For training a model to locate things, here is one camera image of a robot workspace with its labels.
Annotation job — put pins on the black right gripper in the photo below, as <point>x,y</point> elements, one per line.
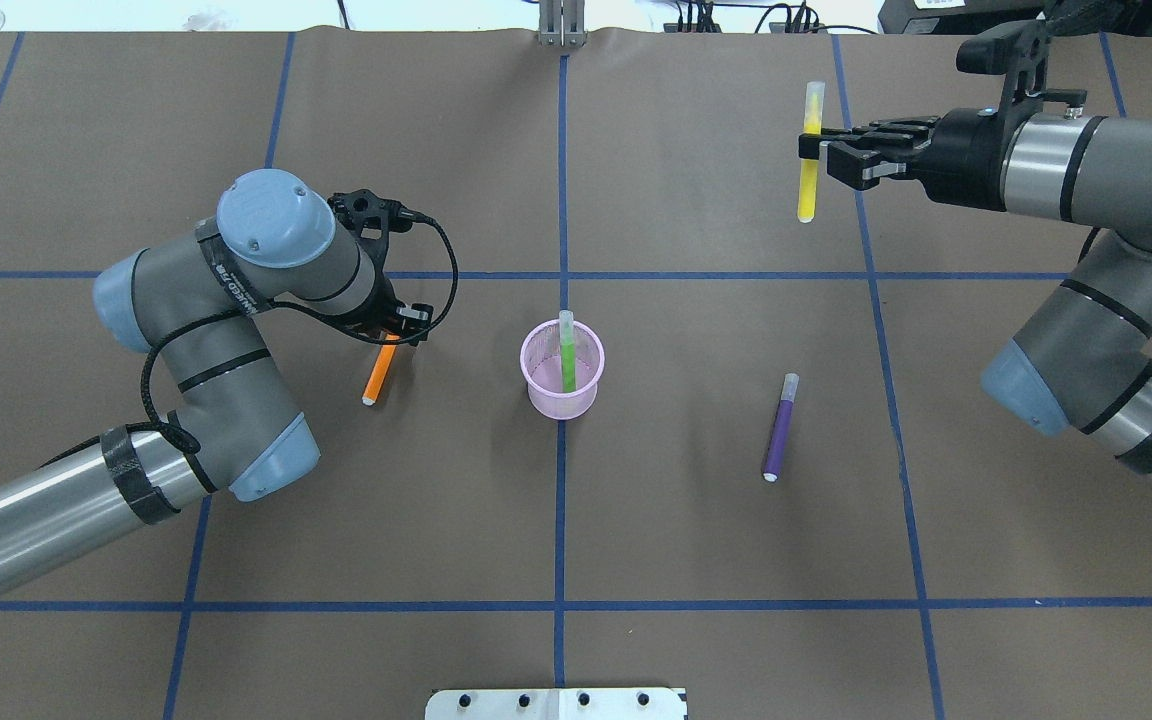
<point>966,146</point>

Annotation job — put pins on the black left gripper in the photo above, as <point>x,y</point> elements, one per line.
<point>385,309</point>

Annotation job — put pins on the orange highlighter pen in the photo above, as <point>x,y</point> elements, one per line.
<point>379,373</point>

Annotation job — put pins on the yellow highlighter pen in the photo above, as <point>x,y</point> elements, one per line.
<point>815,96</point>

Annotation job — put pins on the green highlighter pen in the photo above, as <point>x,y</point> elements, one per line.
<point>567,351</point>

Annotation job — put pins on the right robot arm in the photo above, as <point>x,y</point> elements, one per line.
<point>1080,361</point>

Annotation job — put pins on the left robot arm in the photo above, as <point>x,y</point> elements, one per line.
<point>219,414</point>

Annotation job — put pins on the pink mesh pen holder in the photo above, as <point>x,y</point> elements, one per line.
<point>561,385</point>

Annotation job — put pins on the purple highlighter pen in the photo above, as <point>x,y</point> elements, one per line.
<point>777,443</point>

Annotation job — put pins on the black box with label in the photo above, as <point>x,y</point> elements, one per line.
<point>1063,18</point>

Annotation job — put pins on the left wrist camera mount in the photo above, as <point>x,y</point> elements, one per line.
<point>370,219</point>

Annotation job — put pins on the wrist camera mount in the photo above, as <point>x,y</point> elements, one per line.
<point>1018,52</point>
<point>370,219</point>

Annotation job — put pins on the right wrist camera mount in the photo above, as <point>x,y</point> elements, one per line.
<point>1018,52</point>

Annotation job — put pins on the aluminium frame post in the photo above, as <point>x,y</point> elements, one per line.
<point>562,23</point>

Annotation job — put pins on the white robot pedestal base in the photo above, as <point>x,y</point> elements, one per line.
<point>559,703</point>

